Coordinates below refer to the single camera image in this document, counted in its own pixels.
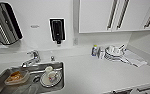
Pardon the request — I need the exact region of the stack of white bowls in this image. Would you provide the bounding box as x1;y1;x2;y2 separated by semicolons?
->
103;44;127;63

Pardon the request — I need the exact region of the blue dish soap bottle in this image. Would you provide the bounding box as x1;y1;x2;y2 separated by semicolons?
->
91;43;100;58

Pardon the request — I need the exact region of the small chrome sink knob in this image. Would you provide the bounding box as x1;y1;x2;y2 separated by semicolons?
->
49;55;56;62

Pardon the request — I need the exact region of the white plate with cup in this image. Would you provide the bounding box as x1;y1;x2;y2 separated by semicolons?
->
39;65;63;89

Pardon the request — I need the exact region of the chrome sink faucet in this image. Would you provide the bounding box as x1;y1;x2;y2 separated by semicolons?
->
20;49;42;69

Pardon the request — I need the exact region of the clear food container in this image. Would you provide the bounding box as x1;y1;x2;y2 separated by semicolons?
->
3;68;31;86

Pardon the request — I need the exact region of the steel paper towel dispenser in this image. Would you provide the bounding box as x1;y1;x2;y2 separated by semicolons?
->
0;0;24;46

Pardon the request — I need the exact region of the white drawer unit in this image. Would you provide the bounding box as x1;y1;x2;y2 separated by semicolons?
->
134;82;150;94

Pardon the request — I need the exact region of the white wall outlet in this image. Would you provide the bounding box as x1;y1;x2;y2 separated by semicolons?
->
72;36;79;46

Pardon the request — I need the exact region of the black wall soap dispenser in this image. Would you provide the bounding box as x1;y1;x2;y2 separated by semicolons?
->
49;17;66;45

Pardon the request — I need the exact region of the white wall cabinet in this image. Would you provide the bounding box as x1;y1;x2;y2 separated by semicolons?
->
78;0;150;34

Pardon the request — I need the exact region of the small wall label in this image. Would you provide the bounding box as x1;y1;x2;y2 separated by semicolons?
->
29;24;41;29

